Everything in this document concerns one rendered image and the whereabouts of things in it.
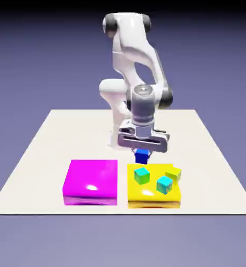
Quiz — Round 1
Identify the small cyan cube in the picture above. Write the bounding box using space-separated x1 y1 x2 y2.
133 167 151 186
156 176 174 195

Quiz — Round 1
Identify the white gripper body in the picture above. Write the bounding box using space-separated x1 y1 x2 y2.
117 126 170 153

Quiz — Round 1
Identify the small yellow cube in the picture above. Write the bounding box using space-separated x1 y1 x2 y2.
165 167 182 186

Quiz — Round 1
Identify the small blue cube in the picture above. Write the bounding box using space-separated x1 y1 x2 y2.
134 148 150 165

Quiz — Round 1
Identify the large magenta box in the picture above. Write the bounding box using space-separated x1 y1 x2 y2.
62 159 118 207

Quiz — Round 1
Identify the large yellow box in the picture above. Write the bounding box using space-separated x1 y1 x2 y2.
127 163 182 209

